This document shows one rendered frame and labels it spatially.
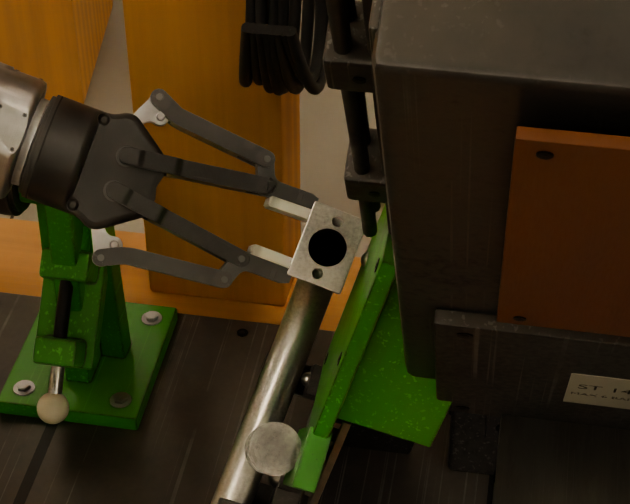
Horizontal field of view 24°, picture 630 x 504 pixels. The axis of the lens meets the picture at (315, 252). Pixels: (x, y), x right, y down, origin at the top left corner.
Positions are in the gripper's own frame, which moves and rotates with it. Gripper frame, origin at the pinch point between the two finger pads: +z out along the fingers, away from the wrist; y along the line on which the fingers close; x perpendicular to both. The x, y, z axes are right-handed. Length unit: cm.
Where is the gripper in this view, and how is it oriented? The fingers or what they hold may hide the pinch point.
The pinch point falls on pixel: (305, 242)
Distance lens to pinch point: 103.7
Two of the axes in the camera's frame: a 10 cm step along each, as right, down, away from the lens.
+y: 3.3, -9.4, 0.7
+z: 9.3, 3.4, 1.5
